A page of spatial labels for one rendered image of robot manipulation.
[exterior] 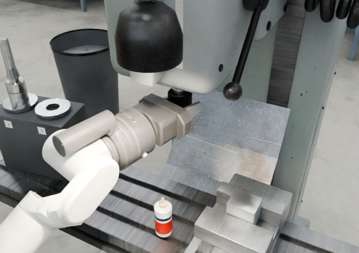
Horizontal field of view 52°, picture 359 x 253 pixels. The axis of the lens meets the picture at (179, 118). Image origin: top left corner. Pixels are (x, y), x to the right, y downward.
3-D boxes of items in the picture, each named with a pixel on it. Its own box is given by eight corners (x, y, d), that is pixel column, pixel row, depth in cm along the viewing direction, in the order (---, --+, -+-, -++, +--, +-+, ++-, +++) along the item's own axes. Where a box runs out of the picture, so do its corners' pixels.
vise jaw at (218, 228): (262, 268, 71) (264, 254, 69) (193, 236, 77) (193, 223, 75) (271, 245, 75) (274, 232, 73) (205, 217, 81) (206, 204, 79)
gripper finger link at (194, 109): (198, 112, 74) (177, 124, 70) (198, 98, 72) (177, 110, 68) (204, 115, 73) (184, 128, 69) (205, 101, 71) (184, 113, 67)
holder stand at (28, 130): (73, 183, 100) (60, 123, 89) (5, 168, 106) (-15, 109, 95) (94, 156, 110) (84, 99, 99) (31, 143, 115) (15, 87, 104)
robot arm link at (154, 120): (194, 104, 64) (145, 133, 57) (193, 147, 69) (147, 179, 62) (145, 81, 71) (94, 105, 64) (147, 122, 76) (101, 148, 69)
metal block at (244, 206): (251, 234, 77) (254, 214, 73) (224, 223, 79) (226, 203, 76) (259, 217, 81) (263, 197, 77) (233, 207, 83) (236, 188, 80)
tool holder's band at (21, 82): (7, 79, 97) (6, 76, 96) (26, 78, 97) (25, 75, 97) (3, 88, 93) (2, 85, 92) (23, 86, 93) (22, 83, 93)
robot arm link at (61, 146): (140, 171, 63) (85, 209, 56) (101, 145, 69) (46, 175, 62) (137, 116, 56) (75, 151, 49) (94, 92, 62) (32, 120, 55)
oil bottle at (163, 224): (167, 240, 85) (166, 207, 79) (151, 234, 86) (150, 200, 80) (175, 228, 88) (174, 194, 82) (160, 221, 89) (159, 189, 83)
